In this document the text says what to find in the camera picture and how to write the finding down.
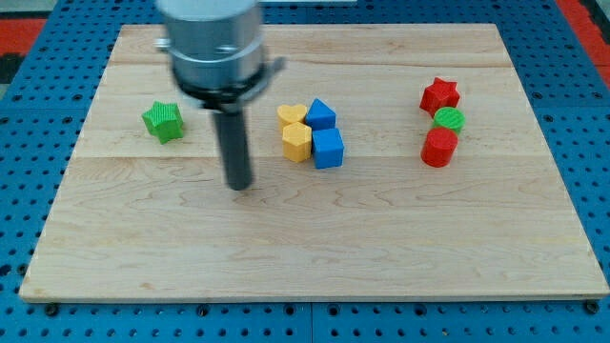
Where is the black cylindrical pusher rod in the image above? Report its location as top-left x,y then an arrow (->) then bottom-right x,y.
213,111 -> 253,191

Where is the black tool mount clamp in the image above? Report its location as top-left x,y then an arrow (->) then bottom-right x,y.
172,56 -> 286,112

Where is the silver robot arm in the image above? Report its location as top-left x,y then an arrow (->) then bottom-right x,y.
155,0 -> 286,191

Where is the green star block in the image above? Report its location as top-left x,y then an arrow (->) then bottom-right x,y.
141,101 -> 184,145

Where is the red star block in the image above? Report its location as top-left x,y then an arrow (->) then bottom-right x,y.
419,77 -> 460,117

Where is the yellow heart block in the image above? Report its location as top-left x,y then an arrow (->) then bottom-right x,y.
276,104 -> 308,131

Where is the yellow hexagon block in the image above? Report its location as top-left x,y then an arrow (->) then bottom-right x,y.
282,122 -> 313,163

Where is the blue triangle block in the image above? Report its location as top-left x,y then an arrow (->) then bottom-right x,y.
305,98 -> 336,131

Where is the blue cube block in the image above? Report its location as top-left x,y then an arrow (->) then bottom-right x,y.
313,128 -> 344,169

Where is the wooden board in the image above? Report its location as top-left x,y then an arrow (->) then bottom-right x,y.
20,24 -> 609,303

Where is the red cylinder block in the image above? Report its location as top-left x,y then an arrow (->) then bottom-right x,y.
420,127 -> 458,168

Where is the green cylinder block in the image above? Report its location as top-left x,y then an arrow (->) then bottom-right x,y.
432,107 -> 466,135

